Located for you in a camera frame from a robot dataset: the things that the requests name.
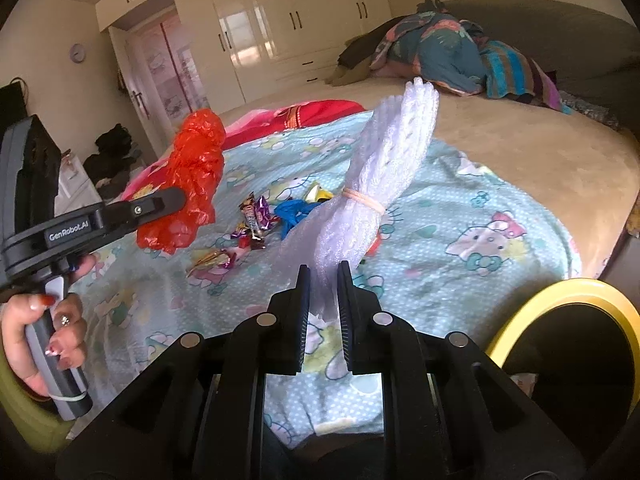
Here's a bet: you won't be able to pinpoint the person's left forearm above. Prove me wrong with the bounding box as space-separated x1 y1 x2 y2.
0 347 68 453

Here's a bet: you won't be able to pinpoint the floral teal blanket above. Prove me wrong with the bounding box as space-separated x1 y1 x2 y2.
370 10 493 97

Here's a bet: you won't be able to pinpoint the pink cartoon door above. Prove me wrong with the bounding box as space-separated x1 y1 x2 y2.
125 12 211 121

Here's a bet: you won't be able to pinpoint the pile of colourful bedding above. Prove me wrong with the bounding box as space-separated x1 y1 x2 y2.
440 0 640 133

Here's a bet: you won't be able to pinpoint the pink hair tie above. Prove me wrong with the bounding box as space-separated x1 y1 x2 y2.
342 187 386 213

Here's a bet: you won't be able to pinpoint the white foam net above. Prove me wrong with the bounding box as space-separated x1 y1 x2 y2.
280 76 441 333

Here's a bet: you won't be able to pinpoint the white drawer cabinet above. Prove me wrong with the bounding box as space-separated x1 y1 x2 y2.
55 152 103 211

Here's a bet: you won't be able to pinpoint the red plastic bag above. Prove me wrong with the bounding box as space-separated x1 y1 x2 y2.
136 108 227 255

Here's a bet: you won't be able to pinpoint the person's left hand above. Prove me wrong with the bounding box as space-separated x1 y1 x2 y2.
0 254 98 400

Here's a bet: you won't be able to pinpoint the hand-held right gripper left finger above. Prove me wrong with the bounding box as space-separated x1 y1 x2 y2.
55 264 311 480

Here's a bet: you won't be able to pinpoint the red blanket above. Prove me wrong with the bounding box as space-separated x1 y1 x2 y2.
122 100 366 201

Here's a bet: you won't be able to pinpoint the striped towel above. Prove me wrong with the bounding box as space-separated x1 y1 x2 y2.
480 40 571 113

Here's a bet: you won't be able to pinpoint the gold candy wrapper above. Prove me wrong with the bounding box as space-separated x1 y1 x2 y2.
186 249 238 278

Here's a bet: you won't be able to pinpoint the blue plastic bag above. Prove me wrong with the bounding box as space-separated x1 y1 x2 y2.
274 199 326 241

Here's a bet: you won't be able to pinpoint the black bag pile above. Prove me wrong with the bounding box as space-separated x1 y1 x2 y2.
82 124 141 186

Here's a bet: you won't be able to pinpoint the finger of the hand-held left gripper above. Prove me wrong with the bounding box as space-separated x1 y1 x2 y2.
102 187 188 233

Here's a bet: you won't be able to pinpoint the yellow bin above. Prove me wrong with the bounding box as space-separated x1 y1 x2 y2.
487 277 640 480

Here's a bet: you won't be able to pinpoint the dark brown clothes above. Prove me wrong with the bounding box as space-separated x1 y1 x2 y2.
325 30 396 86

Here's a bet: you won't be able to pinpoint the cream glossy wardrobe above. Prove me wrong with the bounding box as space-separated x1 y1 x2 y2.
95 0 393 106

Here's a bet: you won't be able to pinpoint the brown candy wrapper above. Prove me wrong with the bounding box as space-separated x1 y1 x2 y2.
239 196 257 231

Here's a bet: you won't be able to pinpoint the patterned grey cloth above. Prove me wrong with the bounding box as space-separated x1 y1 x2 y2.
557 91 623 133

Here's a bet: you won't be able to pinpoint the light blue cartoon blanket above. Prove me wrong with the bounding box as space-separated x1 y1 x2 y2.
87 110 583 453

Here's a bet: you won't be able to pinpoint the purple candy wrapper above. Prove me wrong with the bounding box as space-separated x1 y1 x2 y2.
254 197 282 233

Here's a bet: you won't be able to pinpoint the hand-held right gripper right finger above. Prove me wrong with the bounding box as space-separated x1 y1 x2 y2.
336 261 596 480

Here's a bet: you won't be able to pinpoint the beige bed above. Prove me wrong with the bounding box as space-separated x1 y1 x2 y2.
145 67 640 281

